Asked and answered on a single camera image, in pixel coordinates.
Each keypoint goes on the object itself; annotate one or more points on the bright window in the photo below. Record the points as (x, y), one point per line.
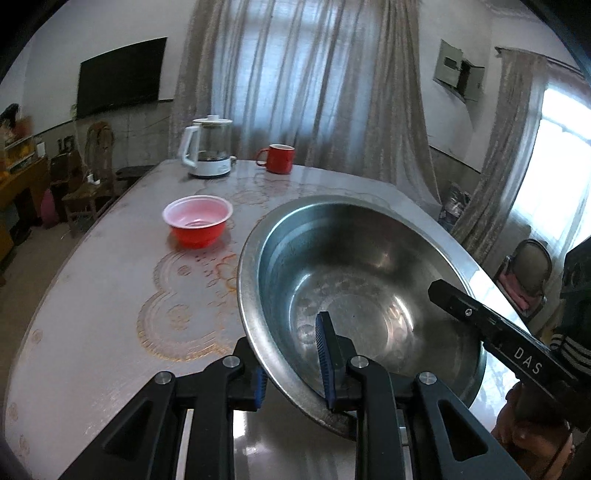
(563, 161)

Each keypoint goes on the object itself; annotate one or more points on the narrow beige curtain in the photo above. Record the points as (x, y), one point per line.
(503, 161)

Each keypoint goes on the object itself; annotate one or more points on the wide beige sheer curtain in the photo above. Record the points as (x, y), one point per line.
(300, 83)

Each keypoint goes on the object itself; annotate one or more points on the dark small cabinet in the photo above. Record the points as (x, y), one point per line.
(64, 170)

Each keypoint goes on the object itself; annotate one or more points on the pile of plastic bags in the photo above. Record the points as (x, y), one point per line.
(455, 207)

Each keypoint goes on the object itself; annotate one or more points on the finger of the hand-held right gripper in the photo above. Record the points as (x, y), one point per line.
(461, 307)

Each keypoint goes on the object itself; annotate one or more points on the red plastic bowl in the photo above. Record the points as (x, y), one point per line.
(198, 230)

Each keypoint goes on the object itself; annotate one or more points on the pink object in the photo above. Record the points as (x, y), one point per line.
(48, 210)

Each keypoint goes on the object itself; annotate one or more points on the person's right hand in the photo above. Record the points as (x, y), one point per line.
(512, 443)

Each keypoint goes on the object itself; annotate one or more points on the stainless steel bowl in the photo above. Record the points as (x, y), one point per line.
(369, 258)

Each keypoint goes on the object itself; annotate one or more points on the ornament display shelf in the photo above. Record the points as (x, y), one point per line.
(18, 143)

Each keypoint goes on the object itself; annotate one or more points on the dark chair with pink cushion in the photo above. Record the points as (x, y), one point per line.
(531, 263)

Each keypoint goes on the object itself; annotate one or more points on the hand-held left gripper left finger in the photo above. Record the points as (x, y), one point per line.
(257, 385)

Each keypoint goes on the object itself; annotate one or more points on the white glass electric kettle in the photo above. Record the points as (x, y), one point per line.
(207, 152)

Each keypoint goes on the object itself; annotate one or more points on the red mug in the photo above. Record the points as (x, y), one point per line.
(279, 159)

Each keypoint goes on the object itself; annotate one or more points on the curtain rod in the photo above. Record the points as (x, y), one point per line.
(545, 57)

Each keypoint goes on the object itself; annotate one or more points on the lace table mat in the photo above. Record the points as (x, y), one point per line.
(184, 300)

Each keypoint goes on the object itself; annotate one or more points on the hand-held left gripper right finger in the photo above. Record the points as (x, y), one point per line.
(324, 355)

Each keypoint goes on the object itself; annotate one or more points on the grey wall electrical box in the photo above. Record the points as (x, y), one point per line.
(448, 64)

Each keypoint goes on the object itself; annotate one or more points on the carved wooden chair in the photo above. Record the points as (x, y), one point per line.
(99, 147)

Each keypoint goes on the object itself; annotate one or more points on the black wall television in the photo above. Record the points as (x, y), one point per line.
(120, 74)

